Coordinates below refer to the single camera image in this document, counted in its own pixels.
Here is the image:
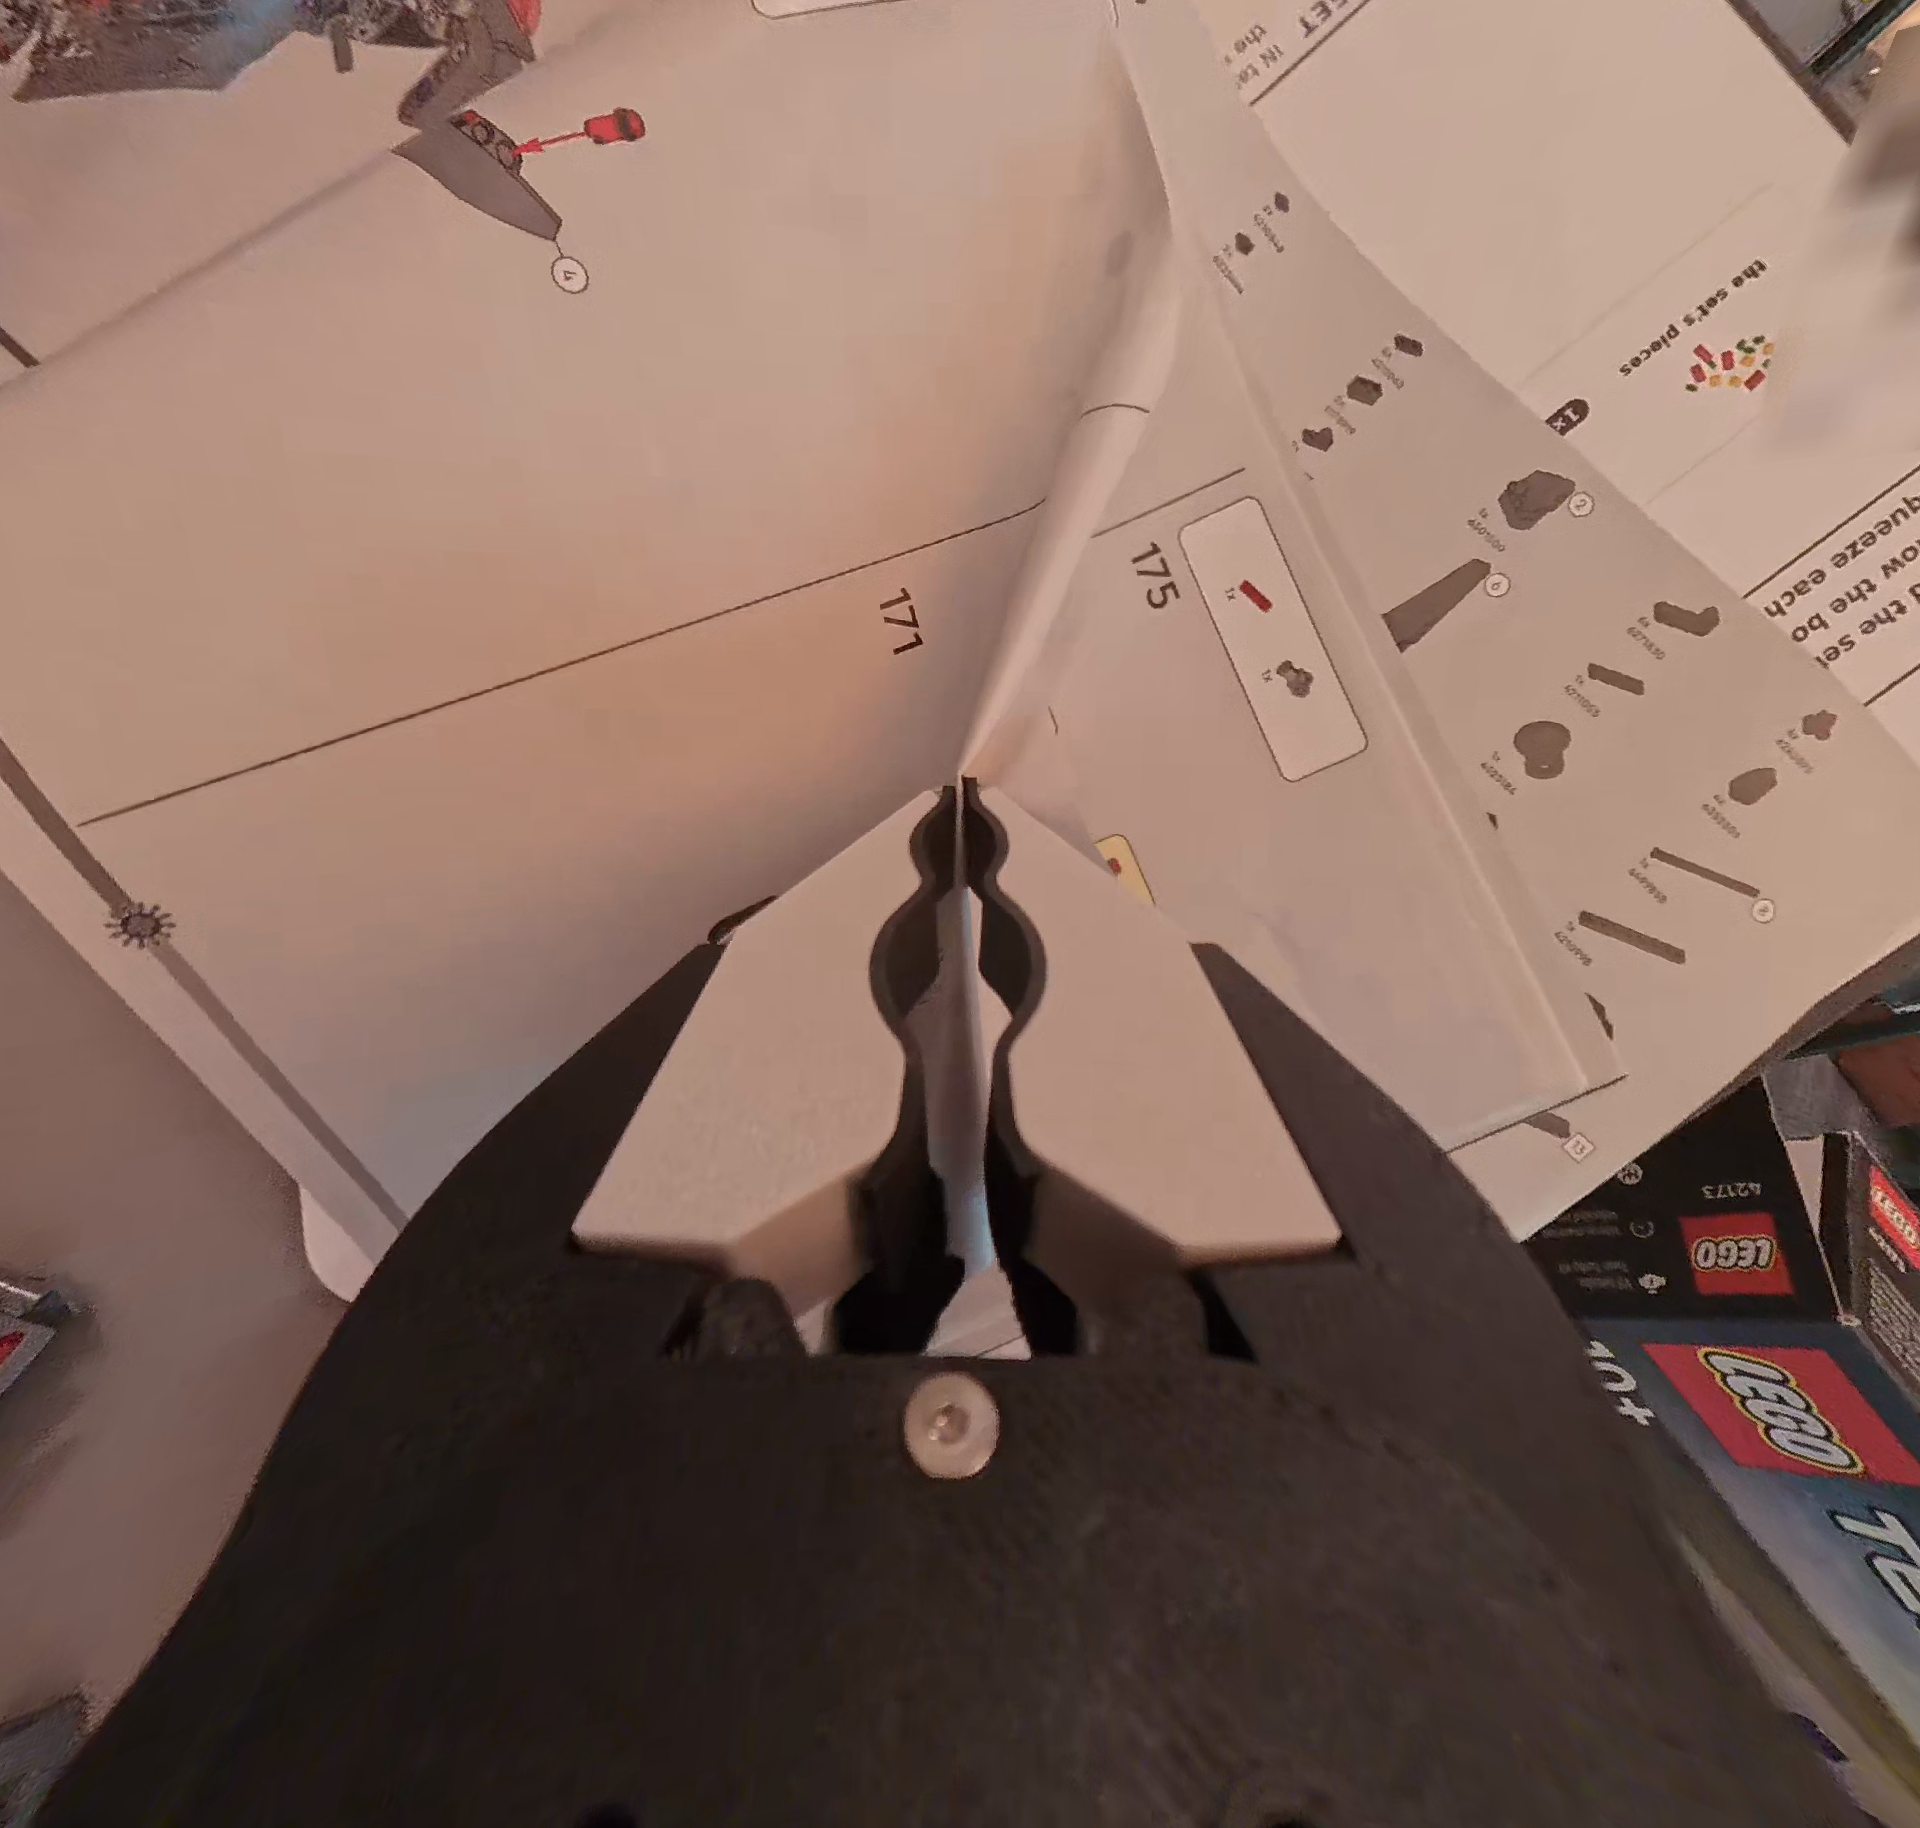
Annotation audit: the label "printed paper sheet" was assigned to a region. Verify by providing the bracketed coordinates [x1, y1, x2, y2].
[1241, 0, 1920, 716]

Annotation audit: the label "large blue lego box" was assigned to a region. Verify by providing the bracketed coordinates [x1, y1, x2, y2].
[1525, 1083, 1920, 1739]

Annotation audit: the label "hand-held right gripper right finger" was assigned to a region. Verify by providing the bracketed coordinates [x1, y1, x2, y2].
[966, 774, 1344, 1324]

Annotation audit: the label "small dark lego box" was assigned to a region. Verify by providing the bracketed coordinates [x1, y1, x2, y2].
[1817, 1126, 1920, 1360]

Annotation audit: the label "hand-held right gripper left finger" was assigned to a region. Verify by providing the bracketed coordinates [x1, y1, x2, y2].
[566, 785, 961, 1320]

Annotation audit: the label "grey and red lego parts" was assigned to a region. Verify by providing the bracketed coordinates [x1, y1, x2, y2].
[0, 1264, 102, 1415]

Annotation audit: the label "lego instruction booklet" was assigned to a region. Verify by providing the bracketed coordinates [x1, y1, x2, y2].
[0, 0, 1920, 1309]

